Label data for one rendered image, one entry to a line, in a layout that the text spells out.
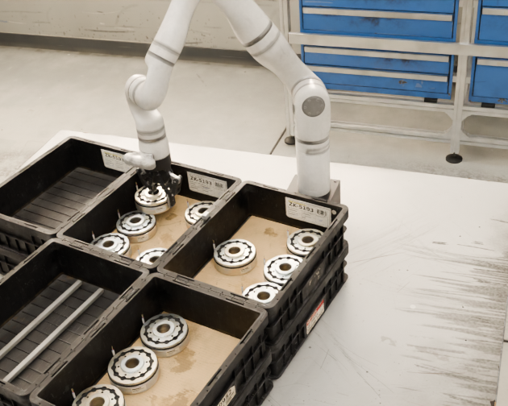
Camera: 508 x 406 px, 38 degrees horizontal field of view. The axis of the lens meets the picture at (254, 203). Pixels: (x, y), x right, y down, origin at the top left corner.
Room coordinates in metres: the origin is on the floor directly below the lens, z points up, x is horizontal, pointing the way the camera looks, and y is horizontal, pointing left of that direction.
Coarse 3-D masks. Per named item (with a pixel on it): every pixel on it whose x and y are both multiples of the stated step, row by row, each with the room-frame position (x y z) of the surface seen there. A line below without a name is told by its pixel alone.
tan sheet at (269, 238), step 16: (256, 224) 1.53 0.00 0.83; (272, 224) 1.52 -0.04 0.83; (256, 240) 1.46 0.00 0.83; (272, 240) 1.46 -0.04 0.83; (256, 256) 1.40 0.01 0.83; (272, 256) 1.39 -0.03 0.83; (208, 272) 1.36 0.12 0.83; (256, 272) 1.34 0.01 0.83; (224, 288) 1.29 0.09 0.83; (240, 288) 1.29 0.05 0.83
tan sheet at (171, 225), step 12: (180, 204) 1.66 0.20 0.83; (192, 204) 1.65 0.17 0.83; (156, 216) 1.61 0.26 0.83; (168, 216) 1.60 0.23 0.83; (180, 216) 1.60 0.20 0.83; (168, 228) 1.55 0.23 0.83; (180, 228) 1.54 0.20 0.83; (156, 240) 1.50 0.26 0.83; (168, 240) 1.50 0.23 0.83; (132, 252) 1.46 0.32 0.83
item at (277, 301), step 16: (288, 192) 1.52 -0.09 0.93; (336, 224) 1.37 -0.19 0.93; (320, 240) 1.31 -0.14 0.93; (176, 256) 1.31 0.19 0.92; (160, 272) 1.25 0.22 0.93; (304, 272) 1.22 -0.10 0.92; (208, 288) 1.18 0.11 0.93; (288, 288) 1.16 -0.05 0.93; (256, 304) 1.12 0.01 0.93; (272, 304) 1.12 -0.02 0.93
